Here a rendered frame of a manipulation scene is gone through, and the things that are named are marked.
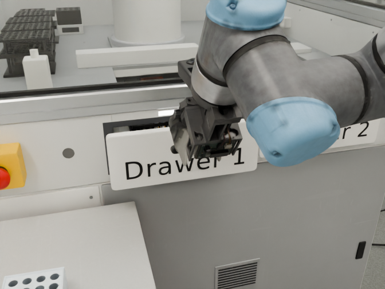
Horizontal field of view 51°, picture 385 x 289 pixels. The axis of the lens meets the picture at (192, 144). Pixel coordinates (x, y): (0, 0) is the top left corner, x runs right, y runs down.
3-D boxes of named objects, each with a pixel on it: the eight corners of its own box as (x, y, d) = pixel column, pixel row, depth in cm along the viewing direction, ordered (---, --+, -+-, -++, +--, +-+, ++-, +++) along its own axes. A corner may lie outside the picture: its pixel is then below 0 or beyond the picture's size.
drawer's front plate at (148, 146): (256, 170, 81) (260, 120, 76) (112, 191, 74) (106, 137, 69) (253, 166, 83) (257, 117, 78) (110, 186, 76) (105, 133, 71)
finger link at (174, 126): (164, 141, 65) (179, 111, 57) (162, 133, 65) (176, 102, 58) (192, 140, 66) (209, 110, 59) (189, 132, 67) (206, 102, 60)
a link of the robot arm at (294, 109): (390, 114, 36) (330, 27, 41) (290, 137, 32) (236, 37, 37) (342, 156, 43) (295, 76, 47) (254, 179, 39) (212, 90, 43)
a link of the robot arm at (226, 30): (235, 27, 35) (200, -37, 39) (211, 99, 45) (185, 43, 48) (309, 14, 38) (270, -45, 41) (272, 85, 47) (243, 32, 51)
